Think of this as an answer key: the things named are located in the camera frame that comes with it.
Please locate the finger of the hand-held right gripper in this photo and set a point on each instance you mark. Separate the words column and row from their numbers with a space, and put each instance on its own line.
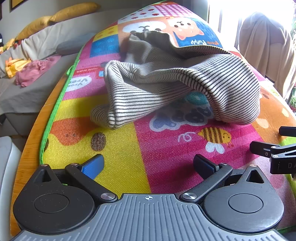
column 288, row 131
column 261, row 148

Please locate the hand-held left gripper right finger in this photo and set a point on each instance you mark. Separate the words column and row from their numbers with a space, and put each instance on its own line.
column 204, row 165

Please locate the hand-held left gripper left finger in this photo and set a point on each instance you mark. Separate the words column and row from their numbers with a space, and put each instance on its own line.
column 92, row 167

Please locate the grey striped shirt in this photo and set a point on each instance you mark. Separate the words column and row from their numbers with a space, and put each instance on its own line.
column 150, row 69

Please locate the colourful cartoon play mat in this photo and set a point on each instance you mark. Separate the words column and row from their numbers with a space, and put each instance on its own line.
column 161, row 150

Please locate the grey sofa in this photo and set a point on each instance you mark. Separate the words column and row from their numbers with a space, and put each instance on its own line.
column 34, row 97

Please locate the pink cloth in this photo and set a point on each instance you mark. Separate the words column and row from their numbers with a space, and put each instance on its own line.
column 34, row 69

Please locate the yellow cloth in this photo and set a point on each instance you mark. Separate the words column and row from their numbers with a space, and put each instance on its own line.
column 16, row 67

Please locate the yellow pillow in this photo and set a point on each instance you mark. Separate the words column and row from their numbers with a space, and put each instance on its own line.
column 74, row 11
column 32, row 27

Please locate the dark window frame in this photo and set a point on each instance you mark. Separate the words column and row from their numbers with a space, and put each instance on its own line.
column 231, row 23

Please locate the gold framed wall picture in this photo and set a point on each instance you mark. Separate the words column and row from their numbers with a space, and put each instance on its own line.
column 18, row 4

